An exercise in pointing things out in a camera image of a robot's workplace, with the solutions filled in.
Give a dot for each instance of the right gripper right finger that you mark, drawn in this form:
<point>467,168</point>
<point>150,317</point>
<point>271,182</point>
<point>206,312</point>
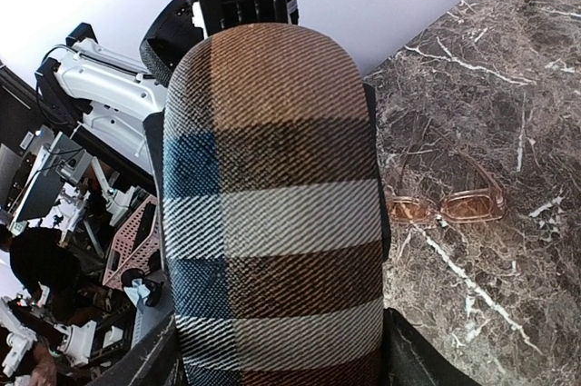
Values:
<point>381,247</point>

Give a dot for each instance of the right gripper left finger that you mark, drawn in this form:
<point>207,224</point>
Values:
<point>153,128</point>

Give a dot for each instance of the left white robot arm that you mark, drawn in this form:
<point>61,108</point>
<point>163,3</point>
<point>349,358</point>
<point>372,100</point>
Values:
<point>100,98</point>

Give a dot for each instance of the pink transparent sunglasses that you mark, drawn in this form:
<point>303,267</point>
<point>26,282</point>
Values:
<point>468,206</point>

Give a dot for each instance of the pink perforated crate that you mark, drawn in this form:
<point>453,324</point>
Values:
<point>133,244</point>

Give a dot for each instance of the person in black shirt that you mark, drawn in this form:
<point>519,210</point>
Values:
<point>37,261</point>

